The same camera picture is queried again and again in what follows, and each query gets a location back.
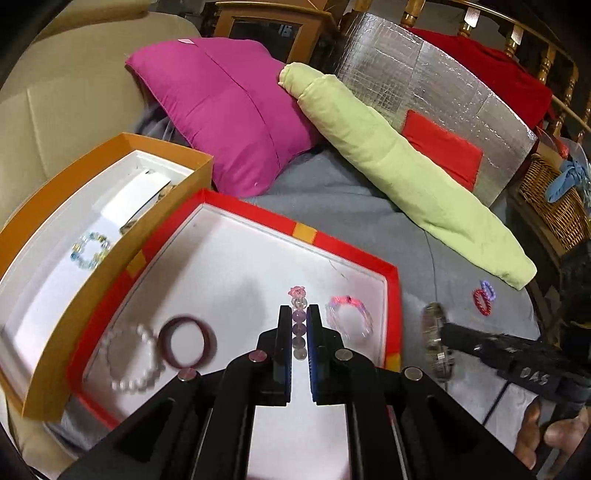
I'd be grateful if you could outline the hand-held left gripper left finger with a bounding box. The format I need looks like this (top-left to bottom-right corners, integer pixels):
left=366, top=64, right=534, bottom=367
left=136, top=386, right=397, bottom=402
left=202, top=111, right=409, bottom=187
left=60, top=305, right=296, bottom=480

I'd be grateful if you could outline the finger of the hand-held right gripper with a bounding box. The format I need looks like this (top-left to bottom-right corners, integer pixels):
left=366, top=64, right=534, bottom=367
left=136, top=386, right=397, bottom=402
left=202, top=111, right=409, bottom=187
left=441, top=322, right=509, bottom=370

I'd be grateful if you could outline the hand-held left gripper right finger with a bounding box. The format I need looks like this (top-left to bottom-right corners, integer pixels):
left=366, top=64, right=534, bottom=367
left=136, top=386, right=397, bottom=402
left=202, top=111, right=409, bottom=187
left=307, top=304, right=532, bottom=480

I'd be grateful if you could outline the silver metal bangle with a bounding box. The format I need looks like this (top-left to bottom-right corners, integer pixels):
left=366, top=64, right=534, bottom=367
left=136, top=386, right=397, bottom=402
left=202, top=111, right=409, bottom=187
left=422, top=302, right=455, bottom=381

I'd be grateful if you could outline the pink flower bead bracelet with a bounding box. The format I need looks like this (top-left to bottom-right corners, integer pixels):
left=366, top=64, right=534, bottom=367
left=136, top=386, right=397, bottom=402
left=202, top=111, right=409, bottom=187
left=287, top=285, right=309, bottom=361

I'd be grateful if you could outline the clear and pink bead bracelet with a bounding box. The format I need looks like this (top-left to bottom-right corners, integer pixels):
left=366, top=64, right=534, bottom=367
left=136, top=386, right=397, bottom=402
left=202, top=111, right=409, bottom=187
left=324, top=295, right=374, bottom=341

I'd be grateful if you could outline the maroon bangle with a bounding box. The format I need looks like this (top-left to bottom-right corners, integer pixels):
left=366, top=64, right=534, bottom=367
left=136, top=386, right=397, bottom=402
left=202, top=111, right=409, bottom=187
left=158, top=315, right=218, bottom=370

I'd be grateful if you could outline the red box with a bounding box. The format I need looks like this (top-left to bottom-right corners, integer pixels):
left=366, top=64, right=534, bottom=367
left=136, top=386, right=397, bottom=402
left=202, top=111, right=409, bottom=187
left=67, top=188, right=400, bottom=430

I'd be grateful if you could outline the white bead bracelet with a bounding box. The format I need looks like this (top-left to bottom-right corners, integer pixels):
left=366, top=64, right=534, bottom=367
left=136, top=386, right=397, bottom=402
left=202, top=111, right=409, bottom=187
left=99, top=323, right=166, bottom=395

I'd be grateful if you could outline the person's right hand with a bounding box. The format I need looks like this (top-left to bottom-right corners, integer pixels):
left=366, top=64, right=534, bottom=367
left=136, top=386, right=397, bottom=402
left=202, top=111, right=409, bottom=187
left=513, top=398, right=591, bottom=469

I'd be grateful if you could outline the wicker basket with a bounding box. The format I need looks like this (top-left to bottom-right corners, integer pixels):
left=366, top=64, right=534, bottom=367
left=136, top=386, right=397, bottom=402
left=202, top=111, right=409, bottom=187
left=519, top=153, right=591, bottom=252

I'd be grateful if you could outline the blue cloth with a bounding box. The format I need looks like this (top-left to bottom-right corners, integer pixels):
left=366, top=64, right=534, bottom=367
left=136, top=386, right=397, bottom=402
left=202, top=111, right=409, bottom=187
left=545, top=159, right=591, bottom=204

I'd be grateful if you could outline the red cushion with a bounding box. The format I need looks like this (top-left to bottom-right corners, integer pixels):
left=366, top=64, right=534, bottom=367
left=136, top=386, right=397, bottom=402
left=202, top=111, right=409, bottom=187
left=401, top=110, right=485, bottom=192

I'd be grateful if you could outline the light green rolled blanket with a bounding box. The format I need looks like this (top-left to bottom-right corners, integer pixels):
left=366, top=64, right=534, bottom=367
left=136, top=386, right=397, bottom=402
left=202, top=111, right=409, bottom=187
left=277, top=62, right=539, bottom=291

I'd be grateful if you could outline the orange box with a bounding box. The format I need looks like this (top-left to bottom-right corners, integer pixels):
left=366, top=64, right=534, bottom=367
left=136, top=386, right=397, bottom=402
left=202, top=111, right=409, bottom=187
left=0, top=133, right=214, bottom=421

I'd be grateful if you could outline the white card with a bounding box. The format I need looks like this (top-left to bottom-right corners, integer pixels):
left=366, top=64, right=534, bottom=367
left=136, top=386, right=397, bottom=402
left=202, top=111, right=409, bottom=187
left=99, top=170, right=169, bottom=229

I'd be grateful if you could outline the magenta pillow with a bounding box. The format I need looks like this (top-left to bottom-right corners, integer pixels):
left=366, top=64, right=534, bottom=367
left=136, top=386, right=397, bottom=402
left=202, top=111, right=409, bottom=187
left=126, top=39, right=324, bottom=197

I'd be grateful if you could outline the silver insulated foil board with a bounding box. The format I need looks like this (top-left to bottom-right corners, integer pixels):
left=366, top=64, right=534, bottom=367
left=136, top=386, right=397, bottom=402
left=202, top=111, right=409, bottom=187
left=335, top=11, right=539, bottom=208

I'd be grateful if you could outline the red blanket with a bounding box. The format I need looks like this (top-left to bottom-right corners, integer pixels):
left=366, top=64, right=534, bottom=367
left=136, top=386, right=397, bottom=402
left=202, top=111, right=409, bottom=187
left=406, top=27, right=554, bottom=130

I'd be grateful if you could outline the wooden railing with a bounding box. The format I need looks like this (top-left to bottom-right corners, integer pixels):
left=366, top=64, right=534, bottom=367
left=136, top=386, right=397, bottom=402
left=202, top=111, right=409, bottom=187
left=399, top=0, right=591, bottom=139

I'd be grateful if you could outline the wooden cabinet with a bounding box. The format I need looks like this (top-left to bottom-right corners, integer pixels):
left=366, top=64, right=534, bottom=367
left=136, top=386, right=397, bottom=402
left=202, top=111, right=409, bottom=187
left=213, top=0, right=340, bottom=63

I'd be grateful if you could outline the beige sofa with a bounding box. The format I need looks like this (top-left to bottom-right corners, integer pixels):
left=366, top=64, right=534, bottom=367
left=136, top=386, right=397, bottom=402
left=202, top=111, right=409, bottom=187
left=0, top=9, right=204, bottom=232

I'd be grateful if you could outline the red bead bracelet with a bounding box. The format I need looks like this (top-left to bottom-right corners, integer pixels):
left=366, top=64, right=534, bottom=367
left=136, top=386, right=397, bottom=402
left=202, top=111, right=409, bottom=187
left=472, top=287, right=491, bottom=317

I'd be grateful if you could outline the black cable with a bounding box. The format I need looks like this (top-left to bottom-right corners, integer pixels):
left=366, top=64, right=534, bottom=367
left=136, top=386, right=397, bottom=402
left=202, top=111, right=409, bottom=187
left=482, top=381, right=511, bottom=425

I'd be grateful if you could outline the blue and yellow bead bracelet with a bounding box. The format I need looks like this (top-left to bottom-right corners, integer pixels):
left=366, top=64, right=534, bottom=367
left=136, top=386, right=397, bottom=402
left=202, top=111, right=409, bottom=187
left=69, top=231, right=112, bottom=271

